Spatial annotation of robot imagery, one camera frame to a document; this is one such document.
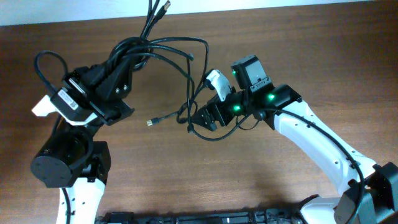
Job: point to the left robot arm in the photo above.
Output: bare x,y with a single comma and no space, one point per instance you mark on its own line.
71,160

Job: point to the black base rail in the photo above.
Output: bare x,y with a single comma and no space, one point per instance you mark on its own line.
268,216

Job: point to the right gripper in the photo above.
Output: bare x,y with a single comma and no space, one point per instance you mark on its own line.
211,124

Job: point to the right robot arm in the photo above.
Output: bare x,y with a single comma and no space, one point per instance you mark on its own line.
367,192

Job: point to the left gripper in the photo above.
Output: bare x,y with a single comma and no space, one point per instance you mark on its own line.
101,101

